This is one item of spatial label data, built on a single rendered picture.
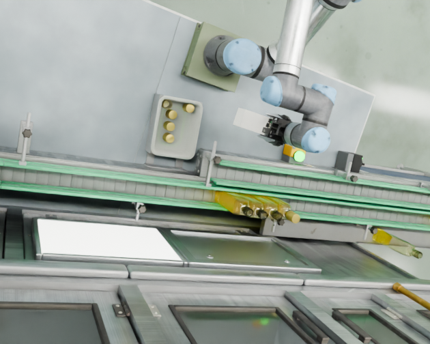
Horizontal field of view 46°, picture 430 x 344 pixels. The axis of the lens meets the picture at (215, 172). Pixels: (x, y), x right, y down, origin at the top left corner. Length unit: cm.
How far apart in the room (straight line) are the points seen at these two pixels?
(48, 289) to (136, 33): 101
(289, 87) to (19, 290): 86
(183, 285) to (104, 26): 99
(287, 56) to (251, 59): 34
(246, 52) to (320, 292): 81
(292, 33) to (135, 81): 72
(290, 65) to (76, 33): 83
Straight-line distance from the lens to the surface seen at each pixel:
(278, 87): 141
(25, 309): 126
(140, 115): 197
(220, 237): 187
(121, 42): 195
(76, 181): 184
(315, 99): 147
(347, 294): 170
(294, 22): 148
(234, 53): 175
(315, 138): 146
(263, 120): 175
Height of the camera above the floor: 267
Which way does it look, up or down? 66 degrees down
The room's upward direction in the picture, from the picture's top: 120 degrees clockwise
